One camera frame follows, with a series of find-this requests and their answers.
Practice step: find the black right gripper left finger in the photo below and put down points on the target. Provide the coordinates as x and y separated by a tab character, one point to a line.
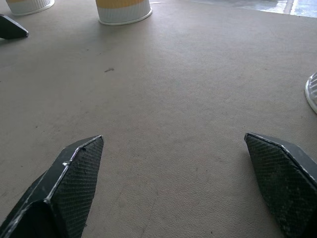
67	188

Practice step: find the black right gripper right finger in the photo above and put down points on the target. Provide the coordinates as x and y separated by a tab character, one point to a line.
280	183

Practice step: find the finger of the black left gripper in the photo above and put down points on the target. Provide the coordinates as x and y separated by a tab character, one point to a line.
11	28

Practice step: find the yellow and white paper cup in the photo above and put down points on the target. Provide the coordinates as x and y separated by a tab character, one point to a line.
123	11
312	90
29	5

